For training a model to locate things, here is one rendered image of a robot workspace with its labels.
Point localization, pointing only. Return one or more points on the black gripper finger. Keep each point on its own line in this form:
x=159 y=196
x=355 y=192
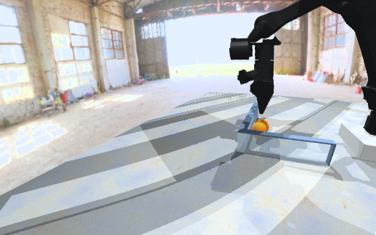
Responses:
x=263 y=101

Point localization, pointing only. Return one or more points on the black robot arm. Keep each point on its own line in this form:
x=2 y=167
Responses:
x=360 y=15

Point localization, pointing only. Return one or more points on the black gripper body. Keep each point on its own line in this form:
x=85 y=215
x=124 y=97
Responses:
x=265 y=82

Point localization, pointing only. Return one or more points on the light blue l-shaped bar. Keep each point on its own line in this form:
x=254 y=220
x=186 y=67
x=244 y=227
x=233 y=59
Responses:
x=244 y=129

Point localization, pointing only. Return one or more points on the translucent yellow ball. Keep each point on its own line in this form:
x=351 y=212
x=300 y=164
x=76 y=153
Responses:
x=259 y=127

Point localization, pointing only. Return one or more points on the clear glass corner walls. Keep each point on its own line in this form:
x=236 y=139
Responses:
x=288 y=149

